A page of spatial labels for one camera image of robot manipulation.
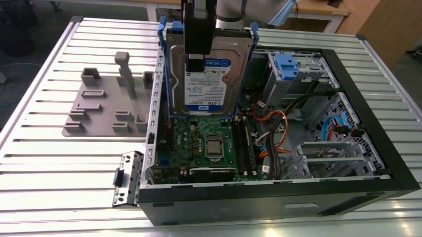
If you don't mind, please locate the orange yellow wire bundle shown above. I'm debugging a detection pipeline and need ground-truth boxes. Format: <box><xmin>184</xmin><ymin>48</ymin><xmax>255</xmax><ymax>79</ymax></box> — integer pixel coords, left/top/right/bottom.
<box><xmin>255</xmin><ymin>110</ymin><xmax>294</xmax><ymax>160</ymax></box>

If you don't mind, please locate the black cable bundle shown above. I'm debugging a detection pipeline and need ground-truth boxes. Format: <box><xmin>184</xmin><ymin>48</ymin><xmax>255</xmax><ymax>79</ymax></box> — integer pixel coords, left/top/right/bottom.
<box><xmin>266</xmin><ymin>90</ymin><xmax>334</xmax><ymax>180</ymax></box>

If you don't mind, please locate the metal optical drive cage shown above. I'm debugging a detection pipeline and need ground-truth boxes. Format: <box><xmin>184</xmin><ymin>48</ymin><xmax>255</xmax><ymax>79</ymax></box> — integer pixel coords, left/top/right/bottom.
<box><xmin>262</xmin><ymin>50</ymin><xmax>341</xmax><ymax>107</ymax></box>

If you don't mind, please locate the black open PC case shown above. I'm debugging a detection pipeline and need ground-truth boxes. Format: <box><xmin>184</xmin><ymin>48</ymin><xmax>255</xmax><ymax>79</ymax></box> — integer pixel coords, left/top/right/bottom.
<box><xmin>136</xmin><ymin>40</ymin><xmax>422</xmax><ymax>227</ymax></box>

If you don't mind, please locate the hard disk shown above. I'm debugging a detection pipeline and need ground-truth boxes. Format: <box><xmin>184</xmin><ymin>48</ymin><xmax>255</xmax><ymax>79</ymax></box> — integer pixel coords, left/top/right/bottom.
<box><xmin>156</xmin><ymin>15</ymin><xmax>260</xmax><ymax>119</ymax></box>

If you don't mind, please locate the black graphics card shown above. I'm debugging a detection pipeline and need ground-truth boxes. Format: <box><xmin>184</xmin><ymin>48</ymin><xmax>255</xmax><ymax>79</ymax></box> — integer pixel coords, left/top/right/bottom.
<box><xmin>150</xmin><ymin>166</ymin><xmax>238</xmax><ymax>185</ymax></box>

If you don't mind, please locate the blue data wire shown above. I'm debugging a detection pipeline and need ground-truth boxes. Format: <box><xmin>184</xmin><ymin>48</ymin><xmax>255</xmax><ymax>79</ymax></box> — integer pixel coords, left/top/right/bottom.
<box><xmin>321</xmin><ymin>112</ymin><xmax>351</xmax><ymax>143</ymax></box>

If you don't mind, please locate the metal card retention bracket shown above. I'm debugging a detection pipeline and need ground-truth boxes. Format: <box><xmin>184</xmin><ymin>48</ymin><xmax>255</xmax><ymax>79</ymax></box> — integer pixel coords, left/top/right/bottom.
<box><xmin>111</xmin><ymin>150</ymin><xmax>146</xmax><ymax>207</ymax></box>

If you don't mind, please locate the metal disk bay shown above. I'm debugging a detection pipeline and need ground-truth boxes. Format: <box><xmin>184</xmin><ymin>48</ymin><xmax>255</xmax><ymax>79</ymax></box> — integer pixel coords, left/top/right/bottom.
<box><xmin>295</xmin><ymin>141</ymin><xmax>385</xmax><ymax>179</ymax></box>

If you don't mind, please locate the grey parts rack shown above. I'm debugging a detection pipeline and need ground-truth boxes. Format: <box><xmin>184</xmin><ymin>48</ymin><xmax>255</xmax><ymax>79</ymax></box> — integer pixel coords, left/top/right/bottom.
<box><xmin>61</xmin><ymin>51</ymin><xmax>156</xmax><ymax>138</ymax></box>

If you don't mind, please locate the CPU socket with CPU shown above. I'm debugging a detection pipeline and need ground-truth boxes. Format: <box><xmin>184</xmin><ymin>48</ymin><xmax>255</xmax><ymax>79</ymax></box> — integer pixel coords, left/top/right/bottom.
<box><xmin>203</xmin><ymin>134</ymin><xmax>227</xmax><ymax>160</ymax></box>

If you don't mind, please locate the disk power wire black plug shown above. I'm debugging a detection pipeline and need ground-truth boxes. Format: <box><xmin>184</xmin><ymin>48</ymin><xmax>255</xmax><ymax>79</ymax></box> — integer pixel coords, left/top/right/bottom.
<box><xmin>331</xmin><ymin>124</ymin><xmax>366</xmax><ymax>139</ymax></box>

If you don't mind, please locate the black RAM stick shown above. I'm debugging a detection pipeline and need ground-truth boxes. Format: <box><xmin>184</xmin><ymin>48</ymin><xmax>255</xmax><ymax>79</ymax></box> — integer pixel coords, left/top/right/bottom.
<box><xmin>242</xmin><ymin>116</ymin><xmax>259</xmax><ymax>175</ymax></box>

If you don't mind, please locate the blue plastic drive latch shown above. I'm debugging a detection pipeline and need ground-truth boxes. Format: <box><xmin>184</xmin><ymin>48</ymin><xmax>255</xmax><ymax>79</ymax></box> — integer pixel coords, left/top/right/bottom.
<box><xmin>272</xmin><ymin>53</ymin><xmax>299</xmax><ymax>81</ymax></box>

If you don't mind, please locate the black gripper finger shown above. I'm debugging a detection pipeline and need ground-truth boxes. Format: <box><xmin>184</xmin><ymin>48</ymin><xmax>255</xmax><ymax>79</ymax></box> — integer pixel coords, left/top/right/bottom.
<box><xmin>187</xmin><ymin>53</ymin><xmax>206</xmax><ymax>73</ymax></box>

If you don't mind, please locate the green motherboard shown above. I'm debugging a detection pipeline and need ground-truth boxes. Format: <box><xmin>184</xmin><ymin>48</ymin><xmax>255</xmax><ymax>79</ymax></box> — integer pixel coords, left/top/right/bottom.
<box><xmin>156</xmin><ymin>117</ymin><xmax>268</xmax><ymax>184</ymax></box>

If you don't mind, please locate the wooden cabinet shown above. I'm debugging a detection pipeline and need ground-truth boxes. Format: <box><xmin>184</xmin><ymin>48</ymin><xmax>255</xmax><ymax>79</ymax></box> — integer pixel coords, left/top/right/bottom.
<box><xmin>335</xmin><ymin>0</ymin><xmax>422</xmax><ymax>68</ymax></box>

